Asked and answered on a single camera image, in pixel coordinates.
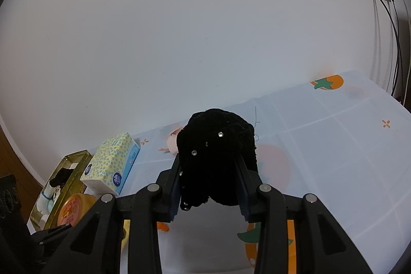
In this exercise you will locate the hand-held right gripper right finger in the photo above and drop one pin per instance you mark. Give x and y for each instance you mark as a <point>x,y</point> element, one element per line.
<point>245,200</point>

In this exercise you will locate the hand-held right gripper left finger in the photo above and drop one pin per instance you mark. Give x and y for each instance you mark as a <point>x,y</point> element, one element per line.
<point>175,193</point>

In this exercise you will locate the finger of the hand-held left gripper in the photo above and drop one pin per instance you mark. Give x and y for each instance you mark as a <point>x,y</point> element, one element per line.
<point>51,238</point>

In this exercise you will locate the white fluffy sock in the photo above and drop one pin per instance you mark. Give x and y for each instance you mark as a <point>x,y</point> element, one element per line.
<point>45,205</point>

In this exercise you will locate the dark brown fuzzy scrunchie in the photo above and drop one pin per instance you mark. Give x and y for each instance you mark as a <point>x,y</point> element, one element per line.
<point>61,177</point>

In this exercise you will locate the gold rectangular tin box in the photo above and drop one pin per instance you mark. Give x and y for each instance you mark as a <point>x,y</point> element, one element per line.
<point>77,158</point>

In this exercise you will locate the pink soft toy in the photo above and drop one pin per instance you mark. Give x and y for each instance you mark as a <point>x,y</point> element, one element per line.
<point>171,142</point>

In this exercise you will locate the round orange tin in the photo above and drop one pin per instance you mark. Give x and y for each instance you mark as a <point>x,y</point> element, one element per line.
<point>72,206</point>

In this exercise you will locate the yellow floral tissue box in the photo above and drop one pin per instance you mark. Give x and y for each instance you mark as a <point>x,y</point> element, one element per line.
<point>110,161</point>

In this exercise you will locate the fruit print tablecloth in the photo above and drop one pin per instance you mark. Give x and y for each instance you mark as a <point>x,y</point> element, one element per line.
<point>321,165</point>

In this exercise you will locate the dark thread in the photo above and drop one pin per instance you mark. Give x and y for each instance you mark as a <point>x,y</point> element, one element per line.
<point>255,115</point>

